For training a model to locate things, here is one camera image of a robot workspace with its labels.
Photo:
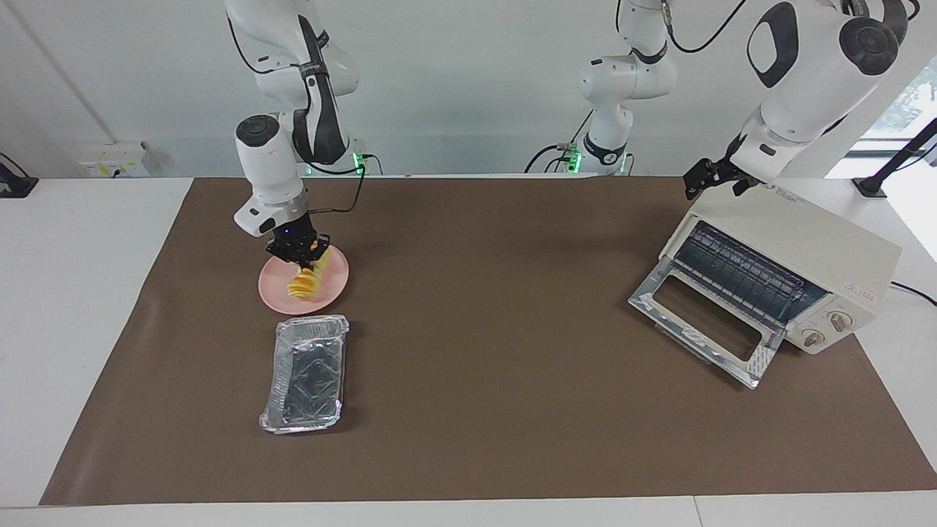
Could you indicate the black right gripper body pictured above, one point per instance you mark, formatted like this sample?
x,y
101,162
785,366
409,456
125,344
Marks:
x,y
293,236

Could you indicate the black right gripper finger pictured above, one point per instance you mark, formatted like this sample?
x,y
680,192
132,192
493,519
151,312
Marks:
x,y
320,245
287,260

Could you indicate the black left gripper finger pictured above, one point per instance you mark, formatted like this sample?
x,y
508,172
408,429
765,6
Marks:
x,y
694,184

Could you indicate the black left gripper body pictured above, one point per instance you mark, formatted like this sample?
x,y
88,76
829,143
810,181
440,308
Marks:
x,y
721,172

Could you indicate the yellow sliced bread loaf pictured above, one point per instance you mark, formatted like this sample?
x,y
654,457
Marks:
x,y
304,284

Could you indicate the aluminium foil tray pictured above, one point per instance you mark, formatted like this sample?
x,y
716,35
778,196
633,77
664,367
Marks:
x,y
307,380

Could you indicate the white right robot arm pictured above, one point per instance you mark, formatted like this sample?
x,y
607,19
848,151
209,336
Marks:
x,y
271,168

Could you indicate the cream toaster oven body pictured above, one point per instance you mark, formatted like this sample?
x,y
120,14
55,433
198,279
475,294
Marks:
x,y
805,234

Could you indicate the glass oven door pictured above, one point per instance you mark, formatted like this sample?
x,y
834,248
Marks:
x,y
648,301

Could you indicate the beige oven knob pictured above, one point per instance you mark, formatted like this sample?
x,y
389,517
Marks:
x,y
813,338
840,320

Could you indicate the pink round plate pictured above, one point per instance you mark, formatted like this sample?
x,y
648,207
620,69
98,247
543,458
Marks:
x,y
333,289

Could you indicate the window with greenery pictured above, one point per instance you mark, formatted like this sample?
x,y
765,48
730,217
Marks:
x,y
915,102

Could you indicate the brown table mat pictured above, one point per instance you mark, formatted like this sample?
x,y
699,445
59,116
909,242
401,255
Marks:
x,y
512,424

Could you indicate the black table clamp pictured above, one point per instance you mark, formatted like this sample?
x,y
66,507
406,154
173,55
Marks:
x,y
15,184

